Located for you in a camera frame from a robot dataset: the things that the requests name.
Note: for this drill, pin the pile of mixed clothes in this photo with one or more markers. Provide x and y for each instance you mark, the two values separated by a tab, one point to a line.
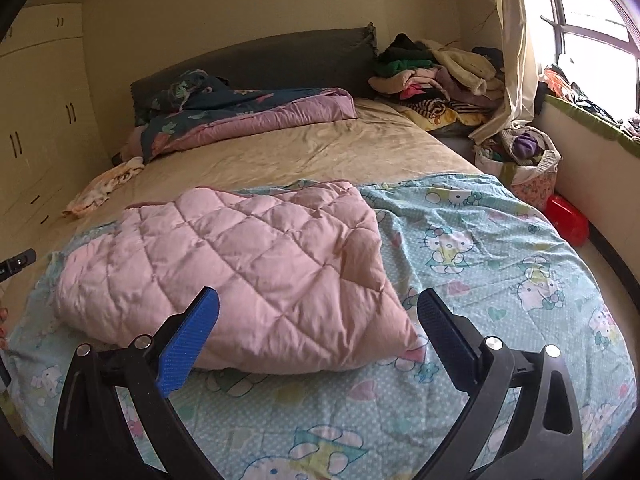
440	80

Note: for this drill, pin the dark floral quilt pink lining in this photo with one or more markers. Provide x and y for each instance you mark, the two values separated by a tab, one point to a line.
240	120

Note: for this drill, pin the window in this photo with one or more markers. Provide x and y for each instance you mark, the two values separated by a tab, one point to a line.
590	20

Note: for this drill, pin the grey padded headboard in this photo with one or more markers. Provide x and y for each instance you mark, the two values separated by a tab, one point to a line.
280	55

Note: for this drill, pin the cream wardrobe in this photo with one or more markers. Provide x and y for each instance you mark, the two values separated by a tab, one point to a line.
40	125

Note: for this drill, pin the printed basket of clothes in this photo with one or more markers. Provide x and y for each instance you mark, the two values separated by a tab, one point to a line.
530	170

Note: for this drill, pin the blue cartoon printed blanket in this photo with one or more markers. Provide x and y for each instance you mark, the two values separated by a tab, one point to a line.
475	270

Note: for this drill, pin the pink quilted jacket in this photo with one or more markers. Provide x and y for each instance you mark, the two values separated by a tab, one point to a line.
240	260

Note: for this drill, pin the person's left hand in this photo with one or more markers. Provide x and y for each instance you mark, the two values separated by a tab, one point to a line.
3	330

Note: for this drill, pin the green window sill cushion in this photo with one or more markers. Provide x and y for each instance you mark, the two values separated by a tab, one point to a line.
590	122

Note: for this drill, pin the small pink white garment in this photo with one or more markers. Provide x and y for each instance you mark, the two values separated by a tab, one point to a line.
95	190

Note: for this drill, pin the bed with beige sheet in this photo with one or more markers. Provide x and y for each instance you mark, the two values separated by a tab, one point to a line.
300	150

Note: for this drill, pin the red plastic box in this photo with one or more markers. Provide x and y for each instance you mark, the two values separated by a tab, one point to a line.
567	220

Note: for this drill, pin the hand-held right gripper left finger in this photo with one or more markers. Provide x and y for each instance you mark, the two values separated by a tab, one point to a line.
187	345

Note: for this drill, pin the cream curtain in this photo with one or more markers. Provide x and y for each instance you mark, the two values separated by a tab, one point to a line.
515	50

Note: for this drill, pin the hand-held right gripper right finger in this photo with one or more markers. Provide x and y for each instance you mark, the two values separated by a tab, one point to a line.
445	340

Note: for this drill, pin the clothes on window sill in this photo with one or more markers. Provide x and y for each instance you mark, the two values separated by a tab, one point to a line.
575	92

